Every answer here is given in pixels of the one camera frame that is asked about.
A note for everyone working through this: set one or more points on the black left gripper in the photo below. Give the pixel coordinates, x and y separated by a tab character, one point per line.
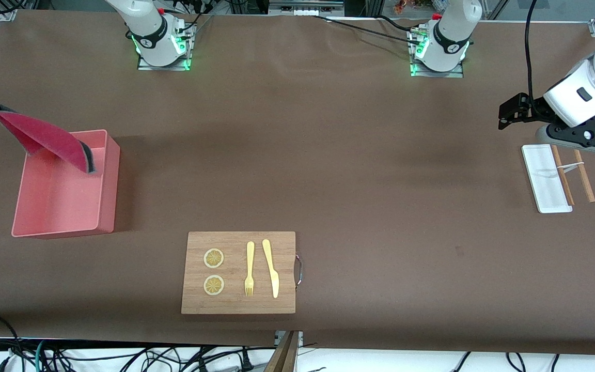
527	107

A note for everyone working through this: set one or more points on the red cloth with grey back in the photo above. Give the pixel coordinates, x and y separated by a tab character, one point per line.
44	137

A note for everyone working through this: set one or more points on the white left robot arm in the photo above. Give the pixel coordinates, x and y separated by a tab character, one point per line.
586	90

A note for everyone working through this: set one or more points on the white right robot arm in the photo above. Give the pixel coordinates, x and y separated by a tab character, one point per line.
145	20

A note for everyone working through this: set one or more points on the white tie between rods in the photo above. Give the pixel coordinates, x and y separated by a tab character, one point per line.
572	165

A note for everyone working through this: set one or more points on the white rack base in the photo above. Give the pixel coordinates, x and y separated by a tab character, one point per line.
543	191

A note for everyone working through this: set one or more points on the pink plastic bin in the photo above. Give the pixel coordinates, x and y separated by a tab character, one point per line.
60	201

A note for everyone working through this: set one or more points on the orange background object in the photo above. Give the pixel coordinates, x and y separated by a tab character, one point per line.
406	6

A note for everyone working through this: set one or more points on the white power strip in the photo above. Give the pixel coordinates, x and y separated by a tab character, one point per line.
305	5

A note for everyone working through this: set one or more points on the lemon slice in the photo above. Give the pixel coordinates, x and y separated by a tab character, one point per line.
214	285
214	258

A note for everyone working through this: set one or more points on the yellow plastic knife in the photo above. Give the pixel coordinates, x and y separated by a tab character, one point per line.
271	268

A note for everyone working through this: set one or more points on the yellow plastic fork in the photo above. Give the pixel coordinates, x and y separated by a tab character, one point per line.
250	258

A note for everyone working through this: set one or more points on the wooden cutting board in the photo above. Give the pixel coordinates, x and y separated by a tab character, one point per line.
238	305

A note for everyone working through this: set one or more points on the wooden plank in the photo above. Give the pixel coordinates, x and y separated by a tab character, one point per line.
283	356

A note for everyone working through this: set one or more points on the black power plug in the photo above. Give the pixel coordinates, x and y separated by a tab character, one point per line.
246	361

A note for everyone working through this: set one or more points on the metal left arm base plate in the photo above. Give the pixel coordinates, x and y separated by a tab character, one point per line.
455	72

